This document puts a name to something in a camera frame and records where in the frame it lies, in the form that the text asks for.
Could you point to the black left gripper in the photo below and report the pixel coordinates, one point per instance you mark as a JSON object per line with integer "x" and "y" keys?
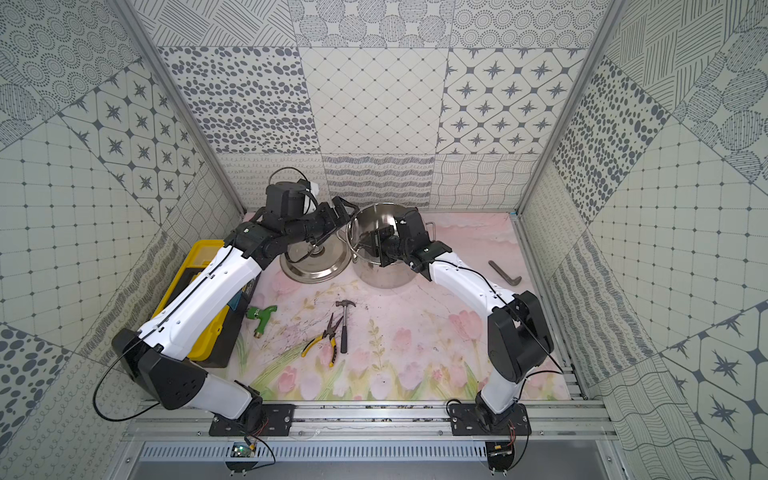
{"x": 330, "y": 215}

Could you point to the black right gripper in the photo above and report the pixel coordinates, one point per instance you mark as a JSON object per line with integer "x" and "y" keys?
{"x": 376, "y": 239}

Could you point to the stainless steel pot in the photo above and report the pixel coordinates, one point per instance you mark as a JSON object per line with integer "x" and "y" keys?
{"x": 364, "y": 259}

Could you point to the steel pot lid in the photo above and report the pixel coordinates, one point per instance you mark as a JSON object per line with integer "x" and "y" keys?
{"x": 311, "y": 266}

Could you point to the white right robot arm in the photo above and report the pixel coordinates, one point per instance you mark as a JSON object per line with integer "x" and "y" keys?
{"x": 518, "y": 337}

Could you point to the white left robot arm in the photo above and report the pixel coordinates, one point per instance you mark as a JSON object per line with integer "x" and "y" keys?
{"x": 156, "y": 355}

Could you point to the black claw hammer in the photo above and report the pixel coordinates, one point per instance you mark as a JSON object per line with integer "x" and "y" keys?
{"x": 345, "y": 305}

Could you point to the grey pipe wrench jaw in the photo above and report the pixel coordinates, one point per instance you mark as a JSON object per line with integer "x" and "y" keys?
{"x": 510, "y": 280}

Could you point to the yellow plastic toolbox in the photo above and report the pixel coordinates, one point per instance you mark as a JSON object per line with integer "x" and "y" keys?
{"x": 178, "y": 326}

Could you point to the left controller board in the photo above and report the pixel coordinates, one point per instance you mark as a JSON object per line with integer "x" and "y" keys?
{"x": 241, "y": 459}

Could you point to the controller board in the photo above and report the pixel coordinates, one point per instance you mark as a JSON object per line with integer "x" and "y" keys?
{"x": 241, "y": 459}
{"x": 500, "y": 457}

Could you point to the right controller board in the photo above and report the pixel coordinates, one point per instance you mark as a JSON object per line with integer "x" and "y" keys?
{"x": 500, "y": 457}

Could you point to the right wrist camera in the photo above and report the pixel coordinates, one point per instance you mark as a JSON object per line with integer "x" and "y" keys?
{"x": 410, "y": 226}

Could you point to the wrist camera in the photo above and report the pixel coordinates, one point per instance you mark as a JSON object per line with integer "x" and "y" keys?
{"x": 410, "y": 226}
{"x": 289, "y": 199}

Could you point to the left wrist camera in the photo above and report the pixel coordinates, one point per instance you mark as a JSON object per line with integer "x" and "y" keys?
{"x": 289, "y": 199}

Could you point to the yellow handled pliers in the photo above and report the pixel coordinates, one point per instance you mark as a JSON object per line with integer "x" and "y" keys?
{"x": 328, "y": 336}

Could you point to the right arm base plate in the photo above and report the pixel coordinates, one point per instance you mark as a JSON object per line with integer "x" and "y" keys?
{"x": 475, "y": 420}

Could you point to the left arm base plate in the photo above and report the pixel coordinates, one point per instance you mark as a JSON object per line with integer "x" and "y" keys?
{"x": 270, "y": 418}

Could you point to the aluminium mounting rail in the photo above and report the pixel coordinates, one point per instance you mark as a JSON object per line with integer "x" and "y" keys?
{"x": 396, "y": 420}

